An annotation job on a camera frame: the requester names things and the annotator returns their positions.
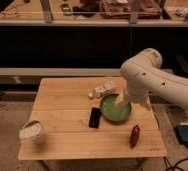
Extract yellow sponge tool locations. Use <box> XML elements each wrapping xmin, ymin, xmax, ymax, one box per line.
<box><xmin>115</xmin><ymin>91</ymin><xmax>128</xmax><ymax>106</ymax></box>

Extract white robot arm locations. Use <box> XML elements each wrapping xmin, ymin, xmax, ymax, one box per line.
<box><xmin>120</xmin><ymin>48</ymin><xmax>188</xmax><ymax>111</ymax></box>

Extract white plastic bottle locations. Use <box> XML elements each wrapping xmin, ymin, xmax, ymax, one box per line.
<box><xmin>88</xmin><ymin>81</ymin><xmax>116</xmax><ymax>99</ymax></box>

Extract green bowl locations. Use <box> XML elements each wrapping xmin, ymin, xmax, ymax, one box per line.
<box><xmin>100</xmin><ymin>94</ymin><xmax>132</xmax><ymax>122</ymax></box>

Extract wooden table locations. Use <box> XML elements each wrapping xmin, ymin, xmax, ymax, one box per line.
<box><xmin>17</xmin><ymin>76</ymin><xmax>168</xmax><ymax>171</ymax></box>

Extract black phone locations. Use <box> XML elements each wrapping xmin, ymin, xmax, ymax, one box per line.
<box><xmin>89</xmin><ymin>108</ymin><xmax>101</xmax><ymax>128</ymax></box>

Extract red chili pepper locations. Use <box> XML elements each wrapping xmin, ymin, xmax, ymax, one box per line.
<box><xmin>130</xmin><ymin>125</ymin><xmax>140</xmax><ymax>148</ymax></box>

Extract white cup with rice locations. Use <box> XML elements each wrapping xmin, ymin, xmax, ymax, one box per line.
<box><xmin>19</xmin><ymin>120</ymin><xmax>45</xmax><ymax>144</ymax></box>

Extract plastic tray on shelf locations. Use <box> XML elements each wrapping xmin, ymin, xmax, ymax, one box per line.
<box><xmin>100</xmin><ymin>0</ymin><xmax>162</xmax><ymax>19</ymax></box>

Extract black remote on shelf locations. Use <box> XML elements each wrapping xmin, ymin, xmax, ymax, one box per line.
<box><xmin>60</xmin><ymin>3</ymin><xmax>72</xmax><ymax>16</ymax></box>

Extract black box on floor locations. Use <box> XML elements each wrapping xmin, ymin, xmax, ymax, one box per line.
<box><xmin>174</xmin><ymin>125</ymin><xmax>188</xmax><ymax>144</ymax></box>

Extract black floor cable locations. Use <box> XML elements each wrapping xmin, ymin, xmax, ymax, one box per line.
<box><xmin>163</xmin><ymin>143</ymin><xmax>188</xmax><ymax>171</ymax></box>

